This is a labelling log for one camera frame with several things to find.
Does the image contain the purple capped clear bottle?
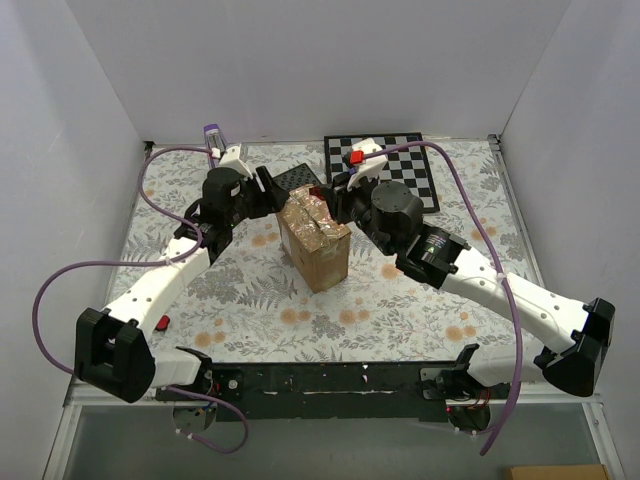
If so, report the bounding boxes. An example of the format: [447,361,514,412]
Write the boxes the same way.
[203,124,227,158]

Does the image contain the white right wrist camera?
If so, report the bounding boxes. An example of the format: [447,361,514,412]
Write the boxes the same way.
[347,138,388,191]

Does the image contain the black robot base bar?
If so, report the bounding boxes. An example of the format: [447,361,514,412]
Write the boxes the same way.
[185,345,497,422]

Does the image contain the black white chessboard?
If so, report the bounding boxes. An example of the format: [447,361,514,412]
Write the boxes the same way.
[324,132,440,214]

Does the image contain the brown cardboard express box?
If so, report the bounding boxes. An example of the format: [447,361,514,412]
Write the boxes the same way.
[277,184,351,293]

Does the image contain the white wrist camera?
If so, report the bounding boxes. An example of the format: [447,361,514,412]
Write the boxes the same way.
[209,146,253,178]
[347,138,388,191]

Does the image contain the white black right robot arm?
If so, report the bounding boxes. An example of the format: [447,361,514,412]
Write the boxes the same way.
[309,179,615,399]

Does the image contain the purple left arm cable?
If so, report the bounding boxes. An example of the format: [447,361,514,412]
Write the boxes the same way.
[31,144,250,455]

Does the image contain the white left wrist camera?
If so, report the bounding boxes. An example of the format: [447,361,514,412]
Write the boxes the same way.
[209,146,253,178]

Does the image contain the brown cardboard boxes on floor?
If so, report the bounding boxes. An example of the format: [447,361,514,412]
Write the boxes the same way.
[504,464,611,480]

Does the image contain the grey studded building plate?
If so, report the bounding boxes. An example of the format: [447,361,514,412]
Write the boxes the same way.
[274,163,322,192]

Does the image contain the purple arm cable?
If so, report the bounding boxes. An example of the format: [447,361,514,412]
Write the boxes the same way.
[31,144,250,455]
[367,140,525,457]

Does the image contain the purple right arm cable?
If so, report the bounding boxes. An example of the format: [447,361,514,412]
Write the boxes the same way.
[367,140,525,457]

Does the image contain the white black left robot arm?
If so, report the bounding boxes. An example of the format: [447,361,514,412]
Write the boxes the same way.
[74,166,289,403]

